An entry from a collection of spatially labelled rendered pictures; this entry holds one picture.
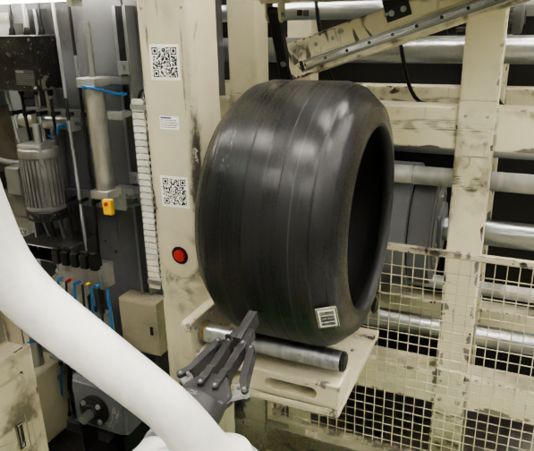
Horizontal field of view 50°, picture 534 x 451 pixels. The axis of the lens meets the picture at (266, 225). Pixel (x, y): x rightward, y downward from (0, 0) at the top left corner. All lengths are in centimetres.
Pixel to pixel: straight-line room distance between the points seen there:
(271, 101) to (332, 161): 19
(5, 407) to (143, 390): 84
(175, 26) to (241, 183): 40
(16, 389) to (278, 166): 81
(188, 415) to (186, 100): 80
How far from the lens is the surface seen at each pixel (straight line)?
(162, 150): 135
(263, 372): 131
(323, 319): 111
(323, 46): 156
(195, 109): 129
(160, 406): 65
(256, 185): 105
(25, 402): 151
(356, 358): 147
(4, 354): 144
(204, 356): 97
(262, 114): 112
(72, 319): 66
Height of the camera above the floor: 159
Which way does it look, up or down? 19 degrees down
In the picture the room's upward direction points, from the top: 1 degrees counter-clockwise
